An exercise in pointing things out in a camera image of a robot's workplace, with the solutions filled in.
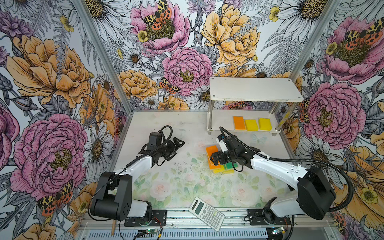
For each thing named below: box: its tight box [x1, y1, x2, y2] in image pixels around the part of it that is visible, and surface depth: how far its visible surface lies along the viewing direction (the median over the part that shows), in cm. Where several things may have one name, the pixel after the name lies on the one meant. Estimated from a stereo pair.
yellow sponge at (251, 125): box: [244, 119, 259, 132], surface depth 107 cm
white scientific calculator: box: [189, 196, 226, 232], surface depth 76 cm
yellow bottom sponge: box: [213, 164, 235, 174], surface depth 89 cm
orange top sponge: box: [233, 116, 247, 131], surface depth 107 cm
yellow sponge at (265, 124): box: [258, 118, 272, 131], surface depth 106 cm
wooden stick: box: [111, 219, 116, 236], surface depth 73 cm
